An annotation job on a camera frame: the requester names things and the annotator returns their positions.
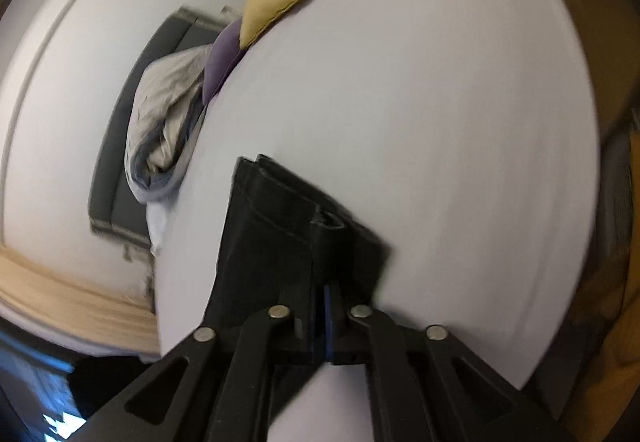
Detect grey bed headboard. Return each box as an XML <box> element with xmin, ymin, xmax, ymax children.
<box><xmin>89</xmin><ymin>6</ymin><xmax>241</xmax><ymax>263</ymax></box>

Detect bed with white sheet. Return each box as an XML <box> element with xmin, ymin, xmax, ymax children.
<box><xmin>155</xmin><ymin>0</ymin><xmax>601</xmax><ymax>442</ymax></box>

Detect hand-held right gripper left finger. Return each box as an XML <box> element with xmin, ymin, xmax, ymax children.
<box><xmin>82</xmin><ymin>289</ymin><xmax>323</xmax><ymax>442</ymax></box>

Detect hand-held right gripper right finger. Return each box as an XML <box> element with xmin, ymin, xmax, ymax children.
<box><xmin>322</xmin><ymin>284</ymin><xmax>571</xmax><ymax>442</ymax></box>

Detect person's yellow clothing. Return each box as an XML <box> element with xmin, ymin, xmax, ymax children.
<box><xmin>562</xmin><ymin>267</ymin><xmax>640</xmax><ymax>442</ymax></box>

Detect purple pillow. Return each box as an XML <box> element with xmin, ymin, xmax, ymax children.
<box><xmin>202</xmin><ymin>19</ymin><xmax>248</xmax><ymax>102</ymax></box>

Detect black pants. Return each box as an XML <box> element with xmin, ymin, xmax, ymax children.
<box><xmin>202</xmin><ymin>154</ymin><xmax>393</xmax><ymax>423</ymax></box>

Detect black-framed window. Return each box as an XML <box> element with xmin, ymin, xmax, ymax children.
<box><xmin>0</xmin><ymin>317</ymin><xmax>91</xmax><ymax>442</ymax></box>

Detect white and grey duvet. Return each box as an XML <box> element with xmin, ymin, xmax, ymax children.
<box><xmin>125</xmin><ymin>44</ymin><xmax>213</xmax><ymax>205</ymax></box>

